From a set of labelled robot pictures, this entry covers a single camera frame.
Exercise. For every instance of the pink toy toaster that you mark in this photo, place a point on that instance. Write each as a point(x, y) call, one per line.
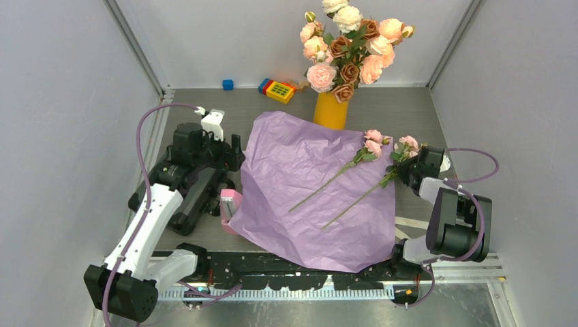
point(230, 201)

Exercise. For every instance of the yellow vase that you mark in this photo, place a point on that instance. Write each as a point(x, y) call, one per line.
point(329, 113)

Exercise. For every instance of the peach rose stem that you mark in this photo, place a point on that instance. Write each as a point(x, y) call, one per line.
point(394, 32)
point(371, 69)

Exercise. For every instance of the cream rose stem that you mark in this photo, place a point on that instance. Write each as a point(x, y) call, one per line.
point(380, 46)

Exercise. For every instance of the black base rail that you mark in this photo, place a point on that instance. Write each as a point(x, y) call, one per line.
point(259, 270)

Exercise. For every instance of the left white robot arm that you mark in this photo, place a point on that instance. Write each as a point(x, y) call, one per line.
point(173, 195)

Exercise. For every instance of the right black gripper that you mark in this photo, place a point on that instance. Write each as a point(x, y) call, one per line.
point(403, 169)

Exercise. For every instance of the blue cube block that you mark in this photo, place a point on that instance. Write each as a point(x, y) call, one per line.
point(227, 84)

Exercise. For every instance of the purple wrapping paper sheet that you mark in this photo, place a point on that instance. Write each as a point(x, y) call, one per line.
point(286, 159)

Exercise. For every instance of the black hard case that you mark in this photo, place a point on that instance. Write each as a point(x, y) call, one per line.
point(199, 196)

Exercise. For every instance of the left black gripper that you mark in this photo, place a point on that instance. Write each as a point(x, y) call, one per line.
point(230, 161)

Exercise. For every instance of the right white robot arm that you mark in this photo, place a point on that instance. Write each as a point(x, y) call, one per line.
point(459, 226)

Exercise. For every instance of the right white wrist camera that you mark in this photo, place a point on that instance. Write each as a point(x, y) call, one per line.
point(446, 163)

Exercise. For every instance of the pink roses stem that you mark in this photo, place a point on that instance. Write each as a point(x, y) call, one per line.
point(370, 151)
point(404, 148)

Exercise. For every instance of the peach roses in vase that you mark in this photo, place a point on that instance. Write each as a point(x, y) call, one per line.
point(316, 41)

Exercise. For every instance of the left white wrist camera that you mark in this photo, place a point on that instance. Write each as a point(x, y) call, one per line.
point(211, 121)

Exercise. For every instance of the beige ribbon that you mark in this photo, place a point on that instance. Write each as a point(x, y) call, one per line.
point(406, 228)

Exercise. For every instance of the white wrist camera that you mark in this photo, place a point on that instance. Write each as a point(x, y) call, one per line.
point(211, 121)
point(446, 163)

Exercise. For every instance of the brown roses stem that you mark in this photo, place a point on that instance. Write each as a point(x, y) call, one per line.
point(348, 52)

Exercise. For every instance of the yellow toy block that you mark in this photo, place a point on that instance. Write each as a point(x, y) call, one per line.
point(279, 91)

